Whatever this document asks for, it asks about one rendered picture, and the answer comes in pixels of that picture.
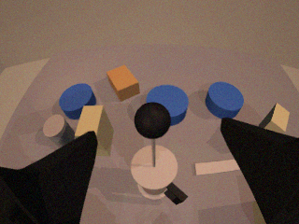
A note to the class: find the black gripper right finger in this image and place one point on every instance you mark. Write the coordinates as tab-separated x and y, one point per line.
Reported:
269	162

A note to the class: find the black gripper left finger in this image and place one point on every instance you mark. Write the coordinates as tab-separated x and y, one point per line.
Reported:
52	190

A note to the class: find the blue short cylinder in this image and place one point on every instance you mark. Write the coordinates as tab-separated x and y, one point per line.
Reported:
224	100
172	98
74	98

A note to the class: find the beige flat bar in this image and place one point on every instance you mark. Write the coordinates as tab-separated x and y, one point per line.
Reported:
215	167

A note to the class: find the grey cylinder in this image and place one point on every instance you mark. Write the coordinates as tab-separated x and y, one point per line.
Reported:
58	130

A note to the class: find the olive-yellow rectangular block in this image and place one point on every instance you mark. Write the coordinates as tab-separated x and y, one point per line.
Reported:
258	218
277	120
94	118

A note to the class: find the orange rectangular block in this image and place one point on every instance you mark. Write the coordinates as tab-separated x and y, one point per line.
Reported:
123	82

